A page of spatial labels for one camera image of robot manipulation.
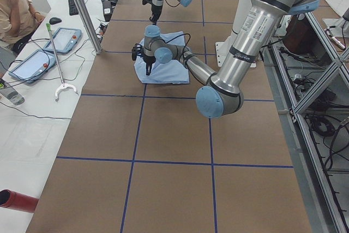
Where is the red cylinder bottle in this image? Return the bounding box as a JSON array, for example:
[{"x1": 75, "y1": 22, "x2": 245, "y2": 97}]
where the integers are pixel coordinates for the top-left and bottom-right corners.
[{"x1": 1, "y1": 189, "x2": 39, "y2": 213}]

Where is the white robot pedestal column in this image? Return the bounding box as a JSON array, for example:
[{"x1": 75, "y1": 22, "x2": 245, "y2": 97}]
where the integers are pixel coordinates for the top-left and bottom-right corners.
[{"x1": 215, "y1": 0, "x2": 251, "y2": 67}]

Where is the seated person beige shirt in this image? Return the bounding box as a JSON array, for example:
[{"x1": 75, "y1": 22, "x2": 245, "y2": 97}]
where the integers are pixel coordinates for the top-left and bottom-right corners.
[{"x1": 1, "y1": 0, "x2": 45, "y2": 55}]

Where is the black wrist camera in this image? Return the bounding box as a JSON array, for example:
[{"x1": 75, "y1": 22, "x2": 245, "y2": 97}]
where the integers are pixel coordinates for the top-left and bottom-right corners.
[
  {"x1": 142, "y1": 0, "x2": 152, "y2": 5},
  {"x1": 131, "y1": 44, "x2": 143, "y2": 61}
]

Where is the blue teach pendant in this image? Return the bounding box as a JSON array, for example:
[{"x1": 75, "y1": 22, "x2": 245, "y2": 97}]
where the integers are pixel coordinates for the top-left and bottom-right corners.
[
  {"x1": 9, "y1": 50, "x2": 56, "y2": 83},
  {"x1": 49, "y1": 27, "x2": 82, "y2": 55}
]

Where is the black keyboard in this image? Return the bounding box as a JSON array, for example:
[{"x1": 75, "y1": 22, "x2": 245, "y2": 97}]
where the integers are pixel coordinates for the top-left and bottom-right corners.
[{"x1": 68, "y1": 0, "x2": 79, "y2": 16}]

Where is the aluminium side frame rail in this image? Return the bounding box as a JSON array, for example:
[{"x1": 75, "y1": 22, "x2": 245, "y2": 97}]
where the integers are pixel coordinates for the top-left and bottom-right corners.
[{"x1": 268, "y1": 11, "x2": 349, "y2": 233}]

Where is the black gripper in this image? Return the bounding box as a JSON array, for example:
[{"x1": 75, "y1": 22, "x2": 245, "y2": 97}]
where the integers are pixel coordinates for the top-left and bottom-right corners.
[
  {"x1": 143, "y1": 55, "x2": 155, "y2": 76},
  {"x1": 149, "y1": 5, "x2": 163, "y2": 25}
]

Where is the light blue t-shirt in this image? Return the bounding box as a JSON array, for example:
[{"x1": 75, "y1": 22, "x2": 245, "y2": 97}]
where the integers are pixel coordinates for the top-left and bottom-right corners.
[{"x1": 134, "y1": 25, "x2": 190, "y2": 84}]

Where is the near blue teach pendant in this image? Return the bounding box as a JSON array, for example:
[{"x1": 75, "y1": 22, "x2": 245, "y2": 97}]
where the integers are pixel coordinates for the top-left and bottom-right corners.
[{"x1": 9, "y1": 50, "x2": 56, "y2": 83}]

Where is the far blue teach pendant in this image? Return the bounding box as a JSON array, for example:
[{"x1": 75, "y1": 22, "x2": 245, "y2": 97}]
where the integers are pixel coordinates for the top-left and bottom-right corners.
[{"x1": 49, "y1": 27, "x2": 82, "y2": 55}]

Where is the black power adapter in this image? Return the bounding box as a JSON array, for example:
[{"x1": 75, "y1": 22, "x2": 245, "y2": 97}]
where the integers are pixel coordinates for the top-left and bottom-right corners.
[{"x1": 102, "y1": 0, "x2": 112, "y2": 22}]

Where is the clear water bottle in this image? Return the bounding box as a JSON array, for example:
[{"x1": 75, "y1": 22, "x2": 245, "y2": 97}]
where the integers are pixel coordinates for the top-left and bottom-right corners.
[{"x1": 1, "y1": 79, "x2": 25, "y2": 105}]

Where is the black computer mouse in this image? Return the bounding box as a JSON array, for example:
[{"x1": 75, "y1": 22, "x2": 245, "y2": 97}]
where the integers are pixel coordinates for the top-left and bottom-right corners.
[{"x1": 49, "y1": 17, "x2": 62, "y2": 25}]

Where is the reacher grabber stick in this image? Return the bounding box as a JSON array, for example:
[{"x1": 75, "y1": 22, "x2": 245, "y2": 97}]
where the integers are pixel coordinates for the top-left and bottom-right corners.
[{"x1": 46, "y1": 23, "x2": 78, "y2": 102}]

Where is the aluminium frame post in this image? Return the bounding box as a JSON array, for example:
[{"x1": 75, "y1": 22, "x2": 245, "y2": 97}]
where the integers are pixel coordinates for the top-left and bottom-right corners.
[{"x1": 74, "y1": 0, "x2": 102, "y2": 55}]

